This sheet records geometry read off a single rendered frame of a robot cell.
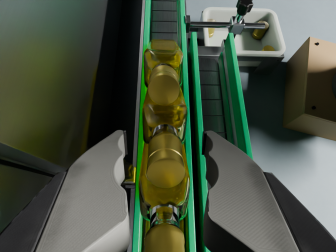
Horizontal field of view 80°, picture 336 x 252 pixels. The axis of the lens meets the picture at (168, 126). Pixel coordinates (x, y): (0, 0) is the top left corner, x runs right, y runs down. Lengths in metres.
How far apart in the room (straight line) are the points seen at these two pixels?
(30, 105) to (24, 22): 0.07
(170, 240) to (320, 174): 0.53
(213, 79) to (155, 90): 0.29
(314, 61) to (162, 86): 0.52
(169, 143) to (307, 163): 0.51
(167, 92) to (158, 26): 0.38
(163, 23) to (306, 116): 0.43
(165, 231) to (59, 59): 0.21
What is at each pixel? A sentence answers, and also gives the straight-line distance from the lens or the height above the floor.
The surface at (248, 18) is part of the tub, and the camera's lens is 0.75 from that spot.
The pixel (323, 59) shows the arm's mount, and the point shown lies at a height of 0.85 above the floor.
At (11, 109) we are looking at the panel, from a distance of 0.20.
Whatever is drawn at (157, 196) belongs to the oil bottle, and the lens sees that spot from 0.21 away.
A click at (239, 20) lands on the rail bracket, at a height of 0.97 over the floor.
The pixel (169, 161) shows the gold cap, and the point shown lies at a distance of 0.17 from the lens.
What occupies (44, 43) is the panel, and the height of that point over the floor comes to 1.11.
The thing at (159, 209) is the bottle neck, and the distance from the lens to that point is 0.21.
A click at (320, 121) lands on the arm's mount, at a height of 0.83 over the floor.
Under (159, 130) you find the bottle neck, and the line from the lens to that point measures 0.22.
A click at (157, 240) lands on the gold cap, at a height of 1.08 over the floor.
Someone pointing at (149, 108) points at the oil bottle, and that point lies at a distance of 0.24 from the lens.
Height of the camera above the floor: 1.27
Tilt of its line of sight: 68 degrees down
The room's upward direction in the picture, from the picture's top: 5 degrees clockwise
